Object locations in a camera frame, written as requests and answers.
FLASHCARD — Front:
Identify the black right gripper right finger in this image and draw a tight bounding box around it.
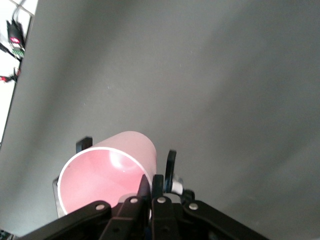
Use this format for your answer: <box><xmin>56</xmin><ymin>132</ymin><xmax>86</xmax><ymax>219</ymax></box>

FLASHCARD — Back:
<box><xmin>151</xmin><ymin>174</ymin><xmax>270</xmax><ymax>240</ymax></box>

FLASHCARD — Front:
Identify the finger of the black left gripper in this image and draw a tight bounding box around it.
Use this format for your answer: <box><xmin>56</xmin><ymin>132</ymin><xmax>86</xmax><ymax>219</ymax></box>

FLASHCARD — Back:
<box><xmin>75</xmin><ymin>136</ymin><xmax>93</xmax><ymax>154</ymax></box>
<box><xmin>164</xmin><ymin>149</ymin><xmax>177</xmax><ymax>193</ymax></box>

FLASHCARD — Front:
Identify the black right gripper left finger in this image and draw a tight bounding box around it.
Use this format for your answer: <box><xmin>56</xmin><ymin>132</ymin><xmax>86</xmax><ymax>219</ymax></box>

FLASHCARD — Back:
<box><xmin>19</xmin><ymin>174</ymin><xmax>151</xmax><ymax>240</ymax></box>

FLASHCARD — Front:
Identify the pink plastic cup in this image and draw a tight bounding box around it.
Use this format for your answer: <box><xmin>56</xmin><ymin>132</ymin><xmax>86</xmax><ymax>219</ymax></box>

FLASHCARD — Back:
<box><xmin>56</xmin><ymin>130</ymin><xmax>158</xmax><ymax>216</ymax></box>

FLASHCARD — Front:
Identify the thin red wire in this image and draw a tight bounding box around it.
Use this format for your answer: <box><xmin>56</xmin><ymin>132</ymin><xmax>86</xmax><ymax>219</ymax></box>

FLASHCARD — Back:
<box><xmin>0</xmin><ymin>69</ymin><xmax>21</xmax><ymax>84</ymax></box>

